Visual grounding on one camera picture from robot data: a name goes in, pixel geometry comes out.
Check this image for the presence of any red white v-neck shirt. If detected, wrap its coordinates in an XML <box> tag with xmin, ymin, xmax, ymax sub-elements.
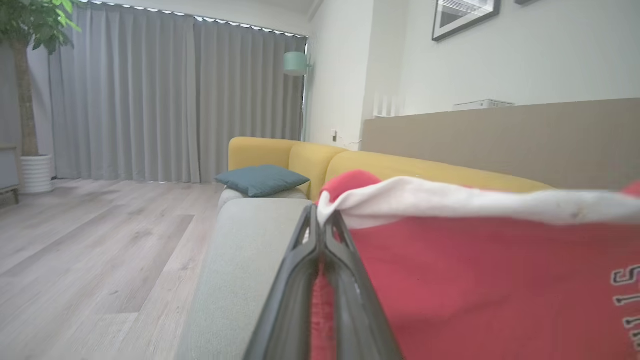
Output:
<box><xmin>309</xmin><ymin>169</ymin><xmax>640</xmax><ymax>360</ymax></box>

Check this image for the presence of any white ribbed plant pot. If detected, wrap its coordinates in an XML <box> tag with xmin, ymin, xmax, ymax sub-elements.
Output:
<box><xmin>19</xmin><ymin>153</ymin><xmax>55</xmax><ymax>195</ymax></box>

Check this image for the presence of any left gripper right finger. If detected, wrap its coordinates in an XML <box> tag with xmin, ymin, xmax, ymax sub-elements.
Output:
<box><xmin>320</xmin><ymin>210</ymin><xmax>404</xmax><ymax>360</ymax></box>

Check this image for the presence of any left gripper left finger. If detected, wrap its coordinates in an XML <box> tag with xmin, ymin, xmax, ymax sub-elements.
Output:
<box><xmin>243</xmin><ymin>203</ymin><xmax>321</xmax><ymax>360</ymax></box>

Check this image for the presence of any large grey sofa seat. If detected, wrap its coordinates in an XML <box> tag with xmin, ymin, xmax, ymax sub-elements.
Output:
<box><xmin>176</xmin><ymin>197</ymin><xmax>321</xmax><ymax>360</ymax></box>

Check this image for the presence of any teal shade floor lamp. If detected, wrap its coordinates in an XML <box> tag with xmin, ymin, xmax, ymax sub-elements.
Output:
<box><xmin>282</xmin><ymin>51</ymin><xmax>314</xmax><ymax>143</ymax></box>

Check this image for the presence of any grey low cabinet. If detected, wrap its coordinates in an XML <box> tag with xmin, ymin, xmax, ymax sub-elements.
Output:
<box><xmin>0</xmin><ymin>143</ymin><xmax>22</xmax><ymax>207</ymax></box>

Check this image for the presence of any yellow sofa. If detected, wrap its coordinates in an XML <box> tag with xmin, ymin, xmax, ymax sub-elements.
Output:
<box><xmin>228</xmin><ymin>136</ymin><xmax>555</xmax><ymax>204</ymax></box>

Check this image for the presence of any white appliance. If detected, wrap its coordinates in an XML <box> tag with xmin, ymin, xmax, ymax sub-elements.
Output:
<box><xmin>452</xmin><ymin>99</ymin><xmax>516</xmax><ymax>112</ymax></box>

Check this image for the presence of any brown partition panel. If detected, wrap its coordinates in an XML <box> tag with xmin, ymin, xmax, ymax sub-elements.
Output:
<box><xmin>360</xmin><ymin>97</ymin><xmax>640</xmax><ymax>191</ymax></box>

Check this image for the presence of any blue throw cushion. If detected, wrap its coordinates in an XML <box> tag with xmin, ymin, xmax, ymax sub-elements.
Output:
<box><xmin>214</xmin><ymin>164</ymin><xmax>311</xmax><ymax>198</ymax></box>

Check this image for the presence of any large black framed picture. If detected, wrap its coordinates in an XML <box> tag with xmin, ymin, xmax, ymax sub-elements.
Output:
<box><xmin>431</xmin><ymin>0</ymin><xmax>503</xmax><ymax>43</ymax></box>

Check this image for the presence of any green indoor tree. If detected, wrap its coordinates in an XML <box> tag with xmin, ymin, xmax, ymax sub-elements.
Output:
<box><xmin>0</xmin><ymin>0</ymin><xmax>82</xmax><ymax>157</ymax></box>

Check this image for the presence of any grey pleated curtain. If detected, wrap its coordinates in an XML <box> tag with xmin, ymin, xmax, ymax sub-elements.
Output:
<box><xmin>193</xmin><ymin>15</ymin><xmax>309</xmax><ymax>183</ymax></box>
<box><xmin>27</xmin><ymin>0</ymin><xmax>202</xmax><ymax>184</ymax></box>

